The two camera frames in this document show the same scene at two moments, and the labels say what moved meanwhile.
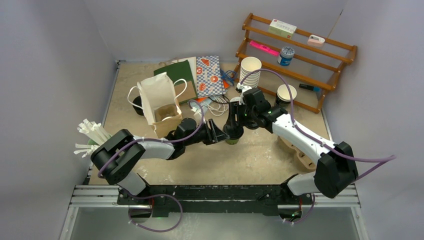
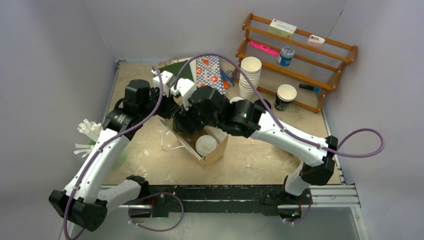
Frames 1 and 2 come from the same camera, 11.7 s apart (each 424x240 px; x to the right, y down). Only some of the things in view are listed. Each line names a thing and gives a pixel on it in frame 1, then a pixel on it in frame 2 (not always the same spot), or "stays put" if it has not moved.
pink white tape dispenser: x=315 y=41 stays put
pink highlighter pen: x=267 y=49 stays put
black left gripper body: x=204 y=135 -> x=164 y=109
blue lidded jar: x=287 y=54 stays put
